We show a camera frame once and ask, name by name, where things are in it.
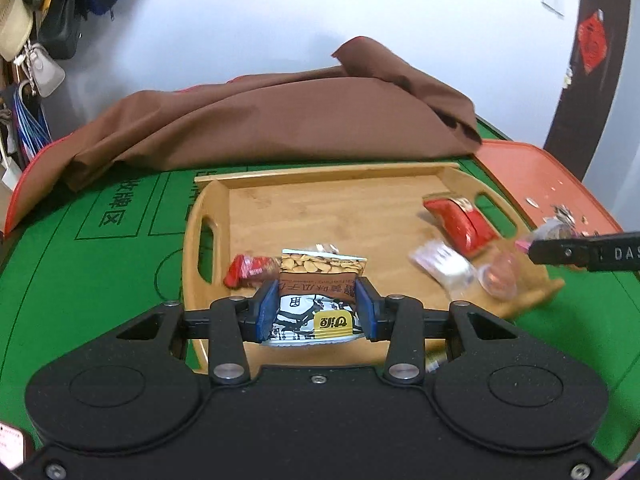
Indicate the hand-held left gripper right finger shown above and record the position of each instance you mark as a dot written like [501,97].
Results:
[364,310]

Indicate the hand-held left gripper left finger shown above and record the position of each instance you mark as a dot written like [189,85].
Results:
[267,310]

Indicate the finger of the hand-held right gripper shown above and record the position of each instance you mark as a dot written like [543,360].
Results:
[555,252]

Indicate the clear pink candy packet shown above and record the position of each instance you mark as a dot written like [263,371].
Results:
[523,244]

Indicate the red label biscuit packet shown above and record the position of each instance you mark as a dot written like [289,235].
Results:
[247,267]

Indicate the brown seed print packet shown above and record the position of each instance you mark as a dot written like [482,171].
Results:
[320,280]

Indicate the clear jelly cup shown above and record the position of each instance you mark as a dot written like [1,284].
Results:
[500,277]

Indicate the small white snack packet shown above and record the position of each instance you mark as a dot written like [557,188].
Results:
[445,265]

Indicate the red puffed snack packet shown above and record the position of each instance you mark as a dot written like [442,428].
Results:
[460,227]

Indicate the pile of seed shells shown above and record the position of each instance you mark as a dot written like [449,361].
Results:
[557,215]

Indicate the orange plastic tray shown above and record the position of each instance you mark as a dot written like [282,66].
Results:
[525,170]

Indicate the dark brown door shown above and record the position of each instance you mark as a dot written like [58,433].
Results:
[615,110]

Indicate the brown cloth with red trim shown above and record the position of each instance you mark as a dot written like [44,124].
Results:
[275,120]

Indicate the red paper decoration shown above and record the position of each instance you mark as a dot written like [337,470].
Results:
[592,40]

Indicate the white paper bag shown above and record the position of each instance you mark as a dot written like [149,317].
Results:
[9,177]

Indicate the smartphone with red case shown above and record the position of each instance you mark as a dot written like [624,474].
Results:
[10,447]

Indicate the blue striped bag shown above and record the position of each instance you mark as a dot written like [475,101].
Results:
[32,125]

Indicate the small grey pouch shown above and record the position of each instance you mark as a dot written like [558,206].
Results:
[45,75]

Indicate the beige hat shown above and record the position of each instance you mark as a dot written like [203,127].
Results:
[12,20]

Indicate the white wall switch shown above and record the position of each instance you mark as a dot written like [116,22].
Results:
[554,1]

